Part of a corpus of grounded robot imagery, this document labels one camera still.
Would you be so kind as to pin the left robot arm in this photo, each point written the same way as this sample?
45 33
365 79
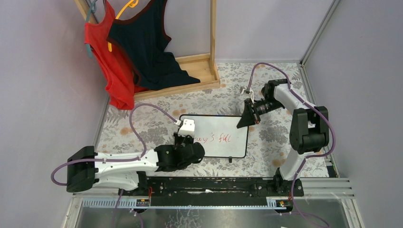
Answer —
88 169

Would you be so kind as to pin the floral table mat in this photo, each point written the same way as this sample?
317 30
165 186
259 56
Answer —
152 125

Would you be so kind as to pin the black framed whiteboard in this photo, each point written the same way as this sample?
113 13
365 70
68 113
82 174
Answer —
219 135

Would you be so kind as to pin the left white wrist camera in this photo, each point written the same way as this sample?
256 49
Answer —
186 127

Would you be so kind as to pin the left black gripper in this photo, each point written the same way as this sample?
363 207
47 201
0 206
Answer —
182 140

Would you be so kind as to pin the navy tank top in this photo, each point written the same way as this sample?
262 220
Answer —
143 40

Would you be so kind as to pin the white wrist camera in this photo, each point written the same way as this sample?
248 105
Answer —
186 127
247 91

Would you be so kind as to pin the wooden clothes rack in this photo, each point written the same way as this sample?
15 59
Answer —
200 66

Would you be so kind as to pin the red tank top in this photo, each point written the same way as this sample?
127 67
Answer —
114 65

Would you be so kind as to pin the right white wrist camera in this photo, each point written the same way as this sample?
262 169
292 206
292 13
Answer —
247 91

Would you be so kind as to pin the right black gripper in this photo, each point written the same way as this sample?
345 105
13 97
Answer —
253 111

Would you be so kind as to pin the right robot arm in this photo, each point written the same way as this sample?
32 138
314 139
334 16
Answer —
309 131

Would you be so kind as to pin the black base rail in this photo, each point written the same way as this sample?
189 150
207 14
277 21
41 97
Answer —
215 191

